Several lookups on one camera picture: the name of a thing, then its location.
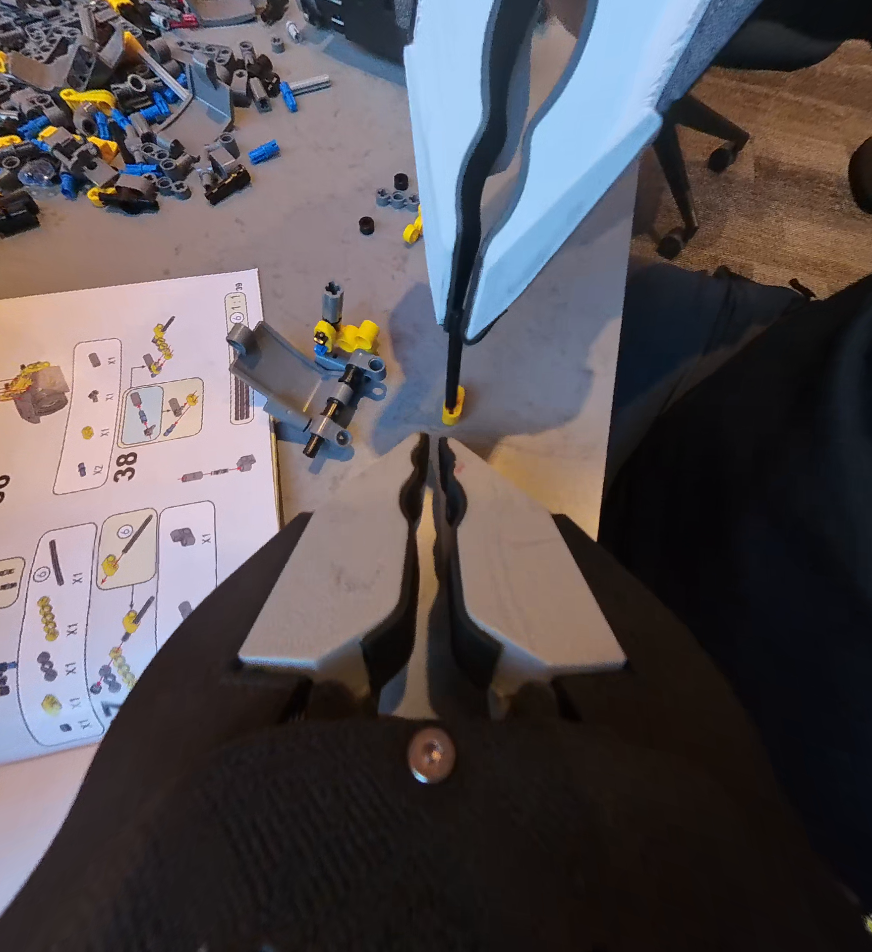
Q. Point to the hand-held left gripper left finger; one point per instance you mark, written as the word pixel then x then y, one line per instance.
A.
pixel 331 587

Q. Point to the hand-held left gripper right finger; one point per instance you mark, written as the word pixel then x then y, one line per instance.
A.
pixel 540 587

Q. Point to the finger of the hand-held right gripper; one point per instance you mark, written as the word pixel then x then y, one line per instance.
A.
pixel 443 111
pixel 592 149

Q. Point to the small yellow axle connector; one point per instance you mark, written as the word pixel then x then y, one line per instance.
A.
pixel 453 414

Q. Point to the black axle rod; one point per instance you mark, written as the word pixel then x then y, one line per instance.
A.
pixel 453 364

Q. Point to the person's right forearm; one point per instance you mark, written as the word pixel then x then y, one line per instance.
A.
pixel 852 18

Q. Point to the grey desk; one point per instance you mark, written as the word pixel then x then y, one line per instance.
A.
pixel 331 260

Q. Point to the grey three-hole connector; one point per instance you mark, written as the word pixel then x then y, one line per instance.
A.
pixel 397 200

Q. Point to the yellow five-hole flat beam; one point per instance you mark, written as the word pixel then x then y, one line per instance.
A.
pixel 411 232

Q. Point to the short light grey axle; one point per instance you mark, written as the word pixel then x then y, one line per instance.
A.
pixel 311 84

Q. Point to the person's black trousers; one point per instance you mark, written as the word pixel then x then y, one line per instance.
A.
pixel 688 335

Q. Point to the grey yellow brick subassembly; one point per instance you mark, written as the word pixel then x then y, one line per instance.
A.
pixel 279 364

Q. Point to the building instruction booklet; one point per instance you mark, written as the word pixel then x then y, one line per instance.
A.
pixel 34 520

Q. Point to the pile of building bricks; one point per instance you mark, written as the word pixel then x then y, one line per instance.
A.
pixel 71 111

